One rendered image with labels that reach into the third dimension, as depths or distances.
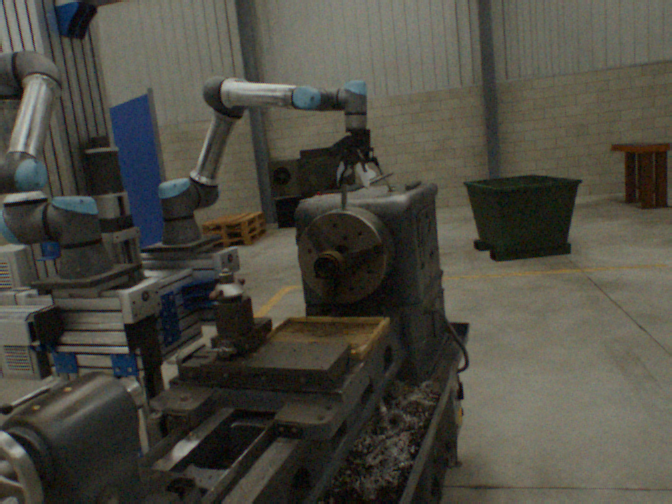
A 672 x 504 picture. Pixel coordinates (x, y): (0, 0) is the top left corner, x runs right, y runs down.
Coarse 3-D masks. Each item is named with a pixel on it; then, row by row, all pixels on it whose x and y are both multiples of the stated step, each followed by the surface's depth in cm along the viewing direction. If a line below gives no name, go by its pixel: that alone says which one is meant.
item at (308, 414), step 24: (360, 360) 135; (192, 384) 133; (216, 384) 130; (240, 384) 128; (264, 384) 127; (336, 384) 123; (360, 384) 130; (168, 408) 124; (192, 408) 123; (216, 408) 130; (240, 408) 129; (264, 408) 127; (288, 408) 119; (312, 408) 118; (336, 408) 116; (288, 432) 113; (312, 432) 112
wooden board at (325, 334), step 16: (288, 320) 184; (304, 320) 182; (320, 320) 180; (336, 320) 178; (352, 320) 176; (368, 320) 174; (384, 320) 170; (272, 336) 173; (288, 336) 171; (304, 336) 170; (320, 336) 168; (336, 336) 166; (352, 336) 165; (368, 336) 163; (352, 352) 147; (368, 352) 152
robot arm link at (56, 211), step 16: (48, 208) 155; (64, 208) 153; (80, 208) 155; (96, 208) 161; (48, 224) 154; (64, 224) 154; (80, 224) 155; (96, 224) 159; (64, 240) 156; (80, 240) 156
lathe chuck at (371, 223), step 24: (336, 216) 182; (360, 216) 181; (336, 240) 184; (360, 240) 181; (384, 240) 181; (312, 264) 189; (360, 264) 183; (384, 264) 180; (312, 288) 191; (360, 288) 184
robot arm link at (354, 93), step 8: (344, 88) 180; (352, 88) 177; (360, 88) 177; (344, 96) 179; (352, 96) 177; (360, 96) 178; (344, 104) 180; (352, 104) 178; (360, 104) 178; (352, 112) 179; (360, 112) 179
